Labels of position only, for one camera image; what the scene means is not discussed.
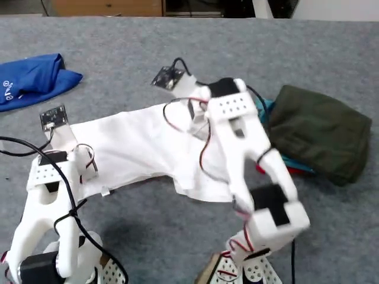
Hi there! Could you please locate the white shirt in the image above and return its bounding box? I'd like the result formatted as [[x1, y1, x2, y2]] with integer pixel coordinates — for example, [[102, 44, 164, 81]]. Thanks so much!
[[69, 102, 235, 204]]

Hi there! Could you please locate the teal folded shirt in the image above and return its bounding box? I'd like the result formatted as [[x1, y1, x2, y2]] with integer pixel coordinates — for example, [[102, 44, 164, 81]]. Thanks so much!
[[253, 96, 315, 175]]

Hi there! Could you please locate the olive green folded shirt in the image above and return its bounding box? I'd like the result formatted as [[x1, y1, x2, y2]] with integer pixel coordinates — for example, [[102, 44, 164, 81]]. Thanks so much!
[[267, 85, 373, 188]]

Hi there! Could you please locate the wooden cabinet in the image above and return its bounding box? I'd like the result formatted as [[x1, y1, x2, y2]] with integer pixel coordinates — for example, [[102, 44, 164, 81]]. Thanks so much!
[[54, 0, 165, 18]]

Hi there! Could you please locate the blue shirt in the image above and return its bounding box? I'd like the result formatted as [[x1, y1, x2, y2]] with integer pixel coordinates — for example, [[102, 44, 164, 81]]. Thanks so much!
[[0, 53, 84, 113]]

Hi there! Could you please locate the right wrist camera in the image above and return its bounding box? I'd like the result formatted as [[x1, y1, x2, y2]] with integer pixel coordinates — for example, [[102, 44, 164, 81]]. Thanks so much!
[[151, 66, 198, 96]]

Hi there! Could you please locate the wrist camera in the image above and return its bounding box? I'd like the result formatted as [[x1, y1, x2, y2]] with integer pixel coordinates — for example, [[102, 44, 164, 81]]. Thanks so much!
[[39, 103, 78, 150], [151, 66, 198, 96]]

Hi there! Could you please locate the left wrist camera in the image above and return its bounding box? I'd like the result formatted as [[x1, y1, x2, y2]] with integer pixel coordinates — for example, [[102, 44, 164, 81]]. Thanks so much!
[[39, 103, 78, 150]]

